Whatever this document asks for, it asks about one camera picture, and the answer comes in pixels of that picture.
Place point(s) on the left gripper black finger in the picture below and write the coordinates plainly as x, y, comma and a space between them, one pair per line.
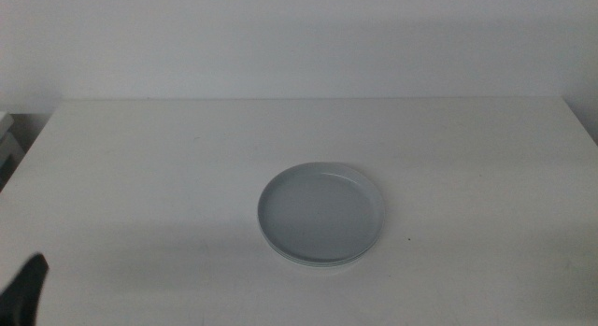
23, 293

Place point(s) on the grey shallow bowl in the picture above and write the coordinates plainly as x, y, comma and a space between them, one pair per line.
322, 214

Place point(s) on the white side table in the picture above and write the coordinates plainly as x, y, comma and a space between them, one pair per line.
7, 148

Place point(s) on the white shallow bowl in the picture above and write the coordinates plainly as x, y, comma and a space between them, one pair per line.
322, 266

